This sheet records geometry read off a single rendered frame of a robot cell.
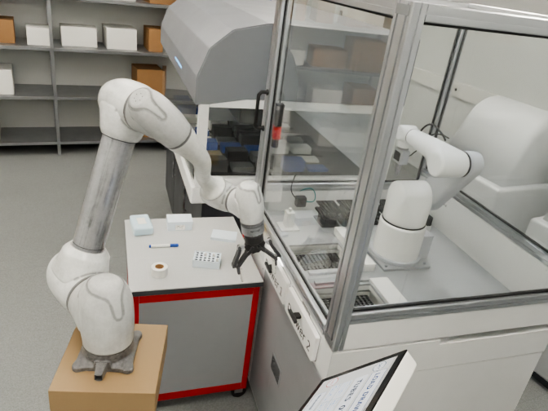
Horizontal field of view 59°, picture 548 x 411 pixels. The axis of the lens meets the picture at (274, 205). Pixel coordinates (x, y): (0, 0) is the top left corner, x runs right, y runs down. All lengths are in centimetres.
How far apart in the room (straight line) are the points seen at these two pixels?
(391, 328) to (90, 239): 101
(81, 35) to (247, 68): 310
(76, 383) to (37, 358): 138
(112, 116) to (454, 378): 153
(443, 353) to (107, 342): 114
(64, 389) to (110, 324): 22
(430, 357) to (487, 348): 25
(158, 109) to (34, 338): 201
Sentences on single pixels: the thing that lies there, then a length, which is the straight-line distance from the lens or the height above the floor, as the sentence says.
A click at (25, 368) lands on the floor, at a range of 296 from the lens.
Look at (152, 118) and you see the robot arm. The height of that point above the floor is 161.
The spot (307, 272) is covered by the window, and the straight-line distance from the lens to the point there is 179.
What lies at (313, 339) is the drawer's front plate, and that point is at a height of 91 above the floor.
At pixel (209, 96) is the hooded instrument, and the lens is 250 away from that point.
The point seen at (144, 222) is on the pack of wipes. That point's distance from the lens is 251.
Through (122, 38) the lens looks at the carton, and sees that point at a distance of 540.
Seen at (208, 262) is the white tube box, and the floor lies 79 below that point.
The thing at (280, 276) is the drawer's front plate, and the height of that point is 91.
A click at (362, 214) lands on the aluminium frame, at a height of 144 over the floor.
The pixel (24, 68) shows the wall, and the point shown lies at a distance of 582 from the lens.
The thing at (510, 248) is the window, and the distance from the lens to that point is 179.
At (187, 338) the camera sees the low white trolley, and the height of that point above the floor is 47.
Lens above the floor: 202
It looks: 26 degrees down
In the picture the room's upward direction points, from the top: 8 degrees clockwise
